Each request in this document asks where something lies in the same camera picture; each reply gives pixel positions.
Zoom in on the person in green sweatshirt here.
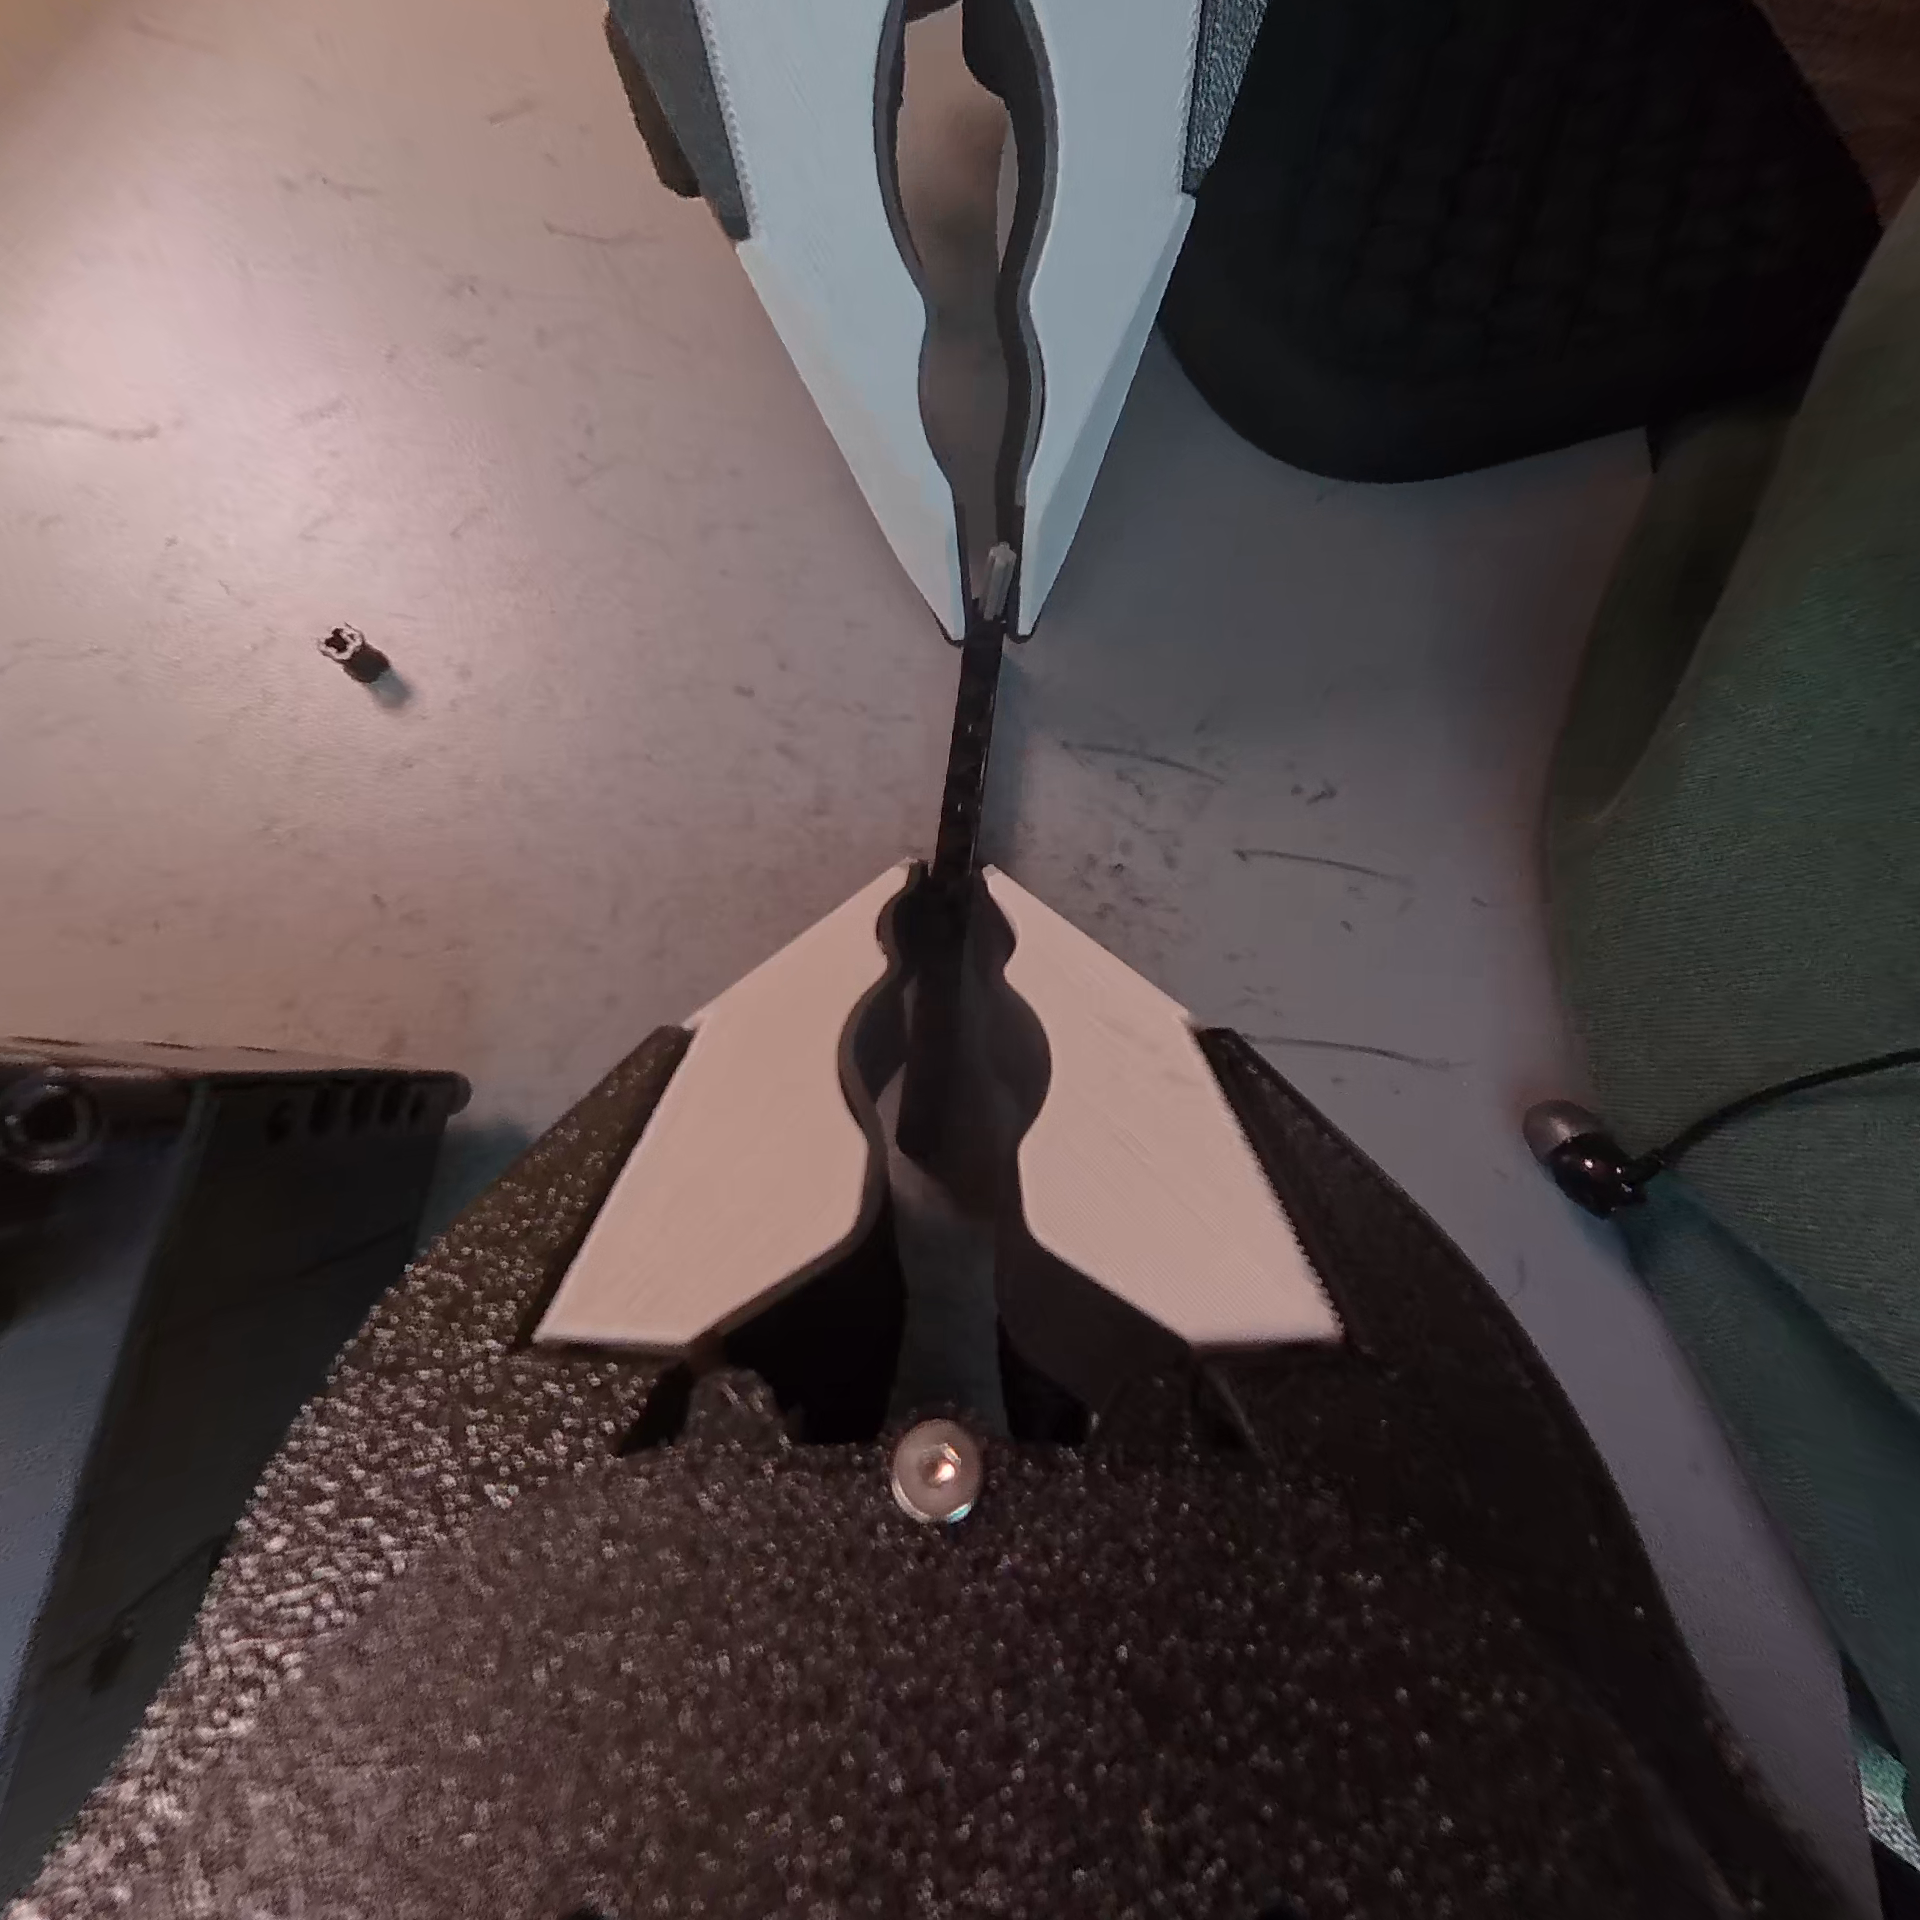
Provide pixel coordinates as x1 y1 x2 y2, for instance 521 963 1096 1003
1545 195 1920 1833

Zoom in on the black mesh chair seat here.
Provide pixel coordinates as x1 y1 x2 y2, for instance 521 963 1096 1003
1155 0 1884 486

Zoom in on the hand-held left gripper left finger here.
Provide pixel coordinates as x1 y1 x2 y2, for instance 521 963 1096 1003
528 865 924 1367

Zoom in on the black lego beam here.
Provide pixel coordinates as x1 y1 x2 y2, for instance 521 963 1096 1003
897 609 1014 1169

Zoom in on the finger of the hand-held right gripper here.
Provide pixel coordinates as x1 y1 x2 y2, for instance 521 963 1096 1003
694 0 980 648
968 0 1204 646

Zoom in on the yellow lego robot model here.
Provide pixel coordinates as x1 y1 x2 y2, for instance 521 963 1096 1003
0 1037 472 1847

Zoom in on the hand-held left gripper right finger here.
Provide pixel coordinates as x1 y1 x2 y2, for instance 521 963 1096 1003
977 867 1347 1360

